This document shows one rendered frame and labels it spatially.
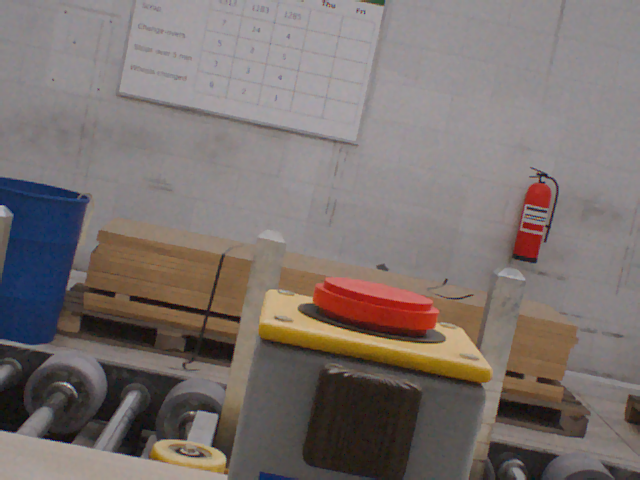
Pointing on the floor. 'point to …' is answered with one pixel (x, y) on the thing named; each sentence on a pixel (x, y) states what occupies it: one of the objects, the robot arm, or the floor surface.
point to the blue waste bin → (38, 257)
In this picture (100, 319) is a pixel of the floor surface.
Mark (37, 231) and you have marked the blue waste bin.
